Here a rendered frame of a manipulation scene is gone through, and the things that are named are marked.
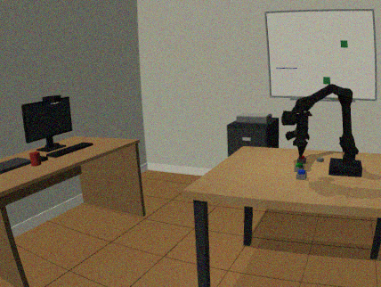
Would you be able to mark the red button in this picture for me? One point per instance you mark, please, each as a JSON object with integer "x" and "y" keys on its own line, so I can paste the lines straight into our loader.
{"x": 301, "y": 160}

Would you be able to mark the blue button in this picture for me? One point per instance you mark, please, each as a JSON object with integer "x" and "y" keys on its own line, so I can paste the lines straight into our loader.
{"x": 301, "y": 174}

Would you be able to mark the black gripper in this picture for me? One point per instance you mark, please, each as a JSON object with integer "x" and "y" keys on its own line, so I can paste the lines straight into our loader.
{"x": 300, "y": 142}

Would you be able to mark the green button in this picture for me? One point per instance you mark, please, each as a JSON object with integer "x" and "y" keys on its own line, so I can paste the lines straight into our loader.
{"x": 298, "y": 166}

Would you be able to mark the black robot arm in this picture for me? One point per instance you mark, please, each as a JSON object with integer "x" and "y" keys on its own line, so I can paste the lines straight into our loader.
{"x": 345, "y": 97}

